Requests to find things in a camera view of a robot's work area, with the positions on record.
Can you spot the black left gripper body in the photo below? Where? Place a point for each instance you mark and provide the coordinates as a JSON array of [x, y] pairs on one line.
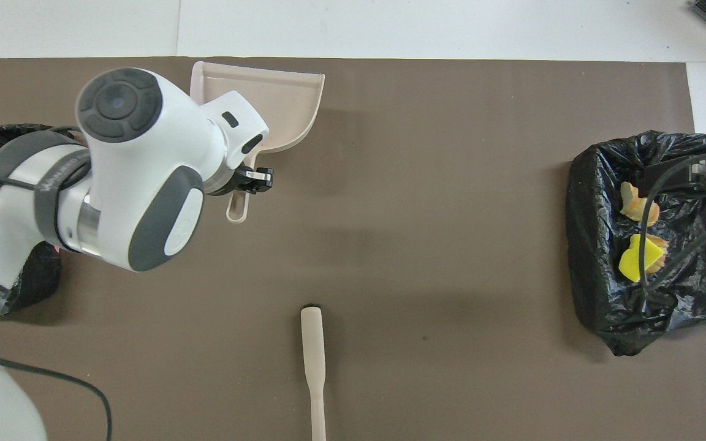
[[230, 184]]

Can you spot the beige plastic dustpan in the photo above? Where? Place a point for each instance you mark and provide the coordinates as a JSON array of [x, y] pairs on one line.
[[279, 104]]

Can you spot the bread chunk with orange crust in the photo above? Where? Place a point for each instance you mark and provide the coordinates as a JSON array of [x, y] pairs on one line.
[[632, 205], [659, 251]]

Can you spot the large yellow sponge chunk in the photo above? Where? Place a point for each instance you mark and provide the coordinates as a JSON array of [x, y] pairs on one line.
[[633, 260]]

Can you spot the beige hand brush black bristles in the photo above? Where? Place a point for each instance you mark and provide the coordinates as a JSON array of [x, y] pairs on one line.
[[314, 361]]

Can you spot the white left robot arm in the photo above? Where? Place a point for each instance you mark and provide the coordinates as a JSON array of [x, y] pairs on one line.
[[138, 171]]

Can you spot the right black trash bag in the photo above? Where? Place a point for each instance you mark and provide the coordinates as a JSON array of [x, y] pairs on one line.
[[696, 294]]

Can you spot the black trash bag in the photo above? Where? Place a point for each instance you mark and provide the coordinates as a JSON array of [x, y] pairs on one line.
[[696, 294], [34, 282]]

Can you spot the left black trash bag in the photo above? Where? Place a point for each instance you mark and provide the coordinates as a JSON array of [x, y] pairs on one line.
[[34, 282]]

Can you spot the brown table mat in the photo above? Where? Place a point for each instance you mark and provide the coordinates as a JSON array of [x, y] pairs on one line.
[[390, 245]]

